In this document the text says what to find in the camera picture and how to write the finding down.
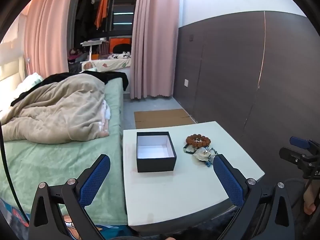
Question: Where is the brown bead bracelet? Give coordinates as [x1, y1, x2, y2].
[186, 134, 211, 147]

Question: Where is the pink and white plush fabric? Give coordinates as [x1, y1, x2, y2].
[99, 100, 111, 138]

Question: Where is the white folding laptop table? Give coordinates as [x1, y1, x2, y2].
[80, 39, 107, 62]

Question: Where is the person's right hand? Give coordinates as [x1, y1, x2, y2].
[303, 179, 320, 215]

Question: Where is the beige blanket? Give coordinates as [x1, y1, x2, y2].
[0, 71, 110, 144]

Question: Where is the bed with green sheet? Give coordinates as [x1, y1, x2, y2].
[0, 76, 129, 227]

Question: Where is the black box with white inside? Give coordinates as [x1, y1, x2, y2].
[136, 131, 177, 173]

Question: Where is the black round cushion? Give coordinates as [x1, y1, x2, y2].
[112, 44, 132, 55]

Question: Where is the cream padded headboard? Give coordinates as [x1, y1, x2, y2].
[0, 40, 28, 90]

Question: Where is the thin black cable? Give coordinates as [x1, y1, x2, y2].
[0, 124, 27, 219]

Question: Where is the white square table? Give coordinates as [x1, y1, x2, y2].
[122, 121, 265, 233]

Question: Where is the blue braided bracelet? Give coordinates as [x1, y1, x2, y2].
[204, 148, 220, 167]

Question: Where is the orange hanging garment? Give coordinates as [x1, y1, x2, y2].
[94, 0, 109, 29]

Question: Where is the black clothing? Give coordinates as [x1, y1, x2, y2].
[10, 71, 129, 107]

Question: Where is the silver ball chain necklace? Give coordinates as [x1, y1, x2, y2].
[192, 148, 213, 161]

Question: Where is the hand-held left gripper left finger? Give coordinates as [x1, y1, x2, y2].
[29, 154, 111, 240]

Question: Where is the black hanging garment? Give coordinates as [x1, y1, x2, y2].
[75, 0, 94, 33]

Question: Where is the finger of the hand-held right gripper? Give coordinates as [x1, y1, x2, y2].
[279, 147, 304, 164]
[290, 137, 312, 150]

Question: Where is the pink curtain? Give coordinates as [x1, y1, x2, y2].
[24, 0, 77, 78]
[130, 0, 180, 100]

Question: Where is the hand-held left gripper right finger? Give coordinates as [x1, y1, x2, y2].
[212, 154, 296, 240]

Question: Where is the black and white plush toy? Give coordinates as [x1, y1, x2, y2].
[109, 52, 132, 60]

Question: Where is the flat brown cardboard sheet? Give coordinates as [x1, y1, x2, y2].
[134, 109, 197, 130]

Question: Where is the light green pillow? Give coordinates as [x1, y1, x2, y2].
[16, 72, 44, 93]

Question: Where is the green and clear bead bracelet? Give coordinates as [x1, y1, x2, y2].
[183, 144, 198, 155]

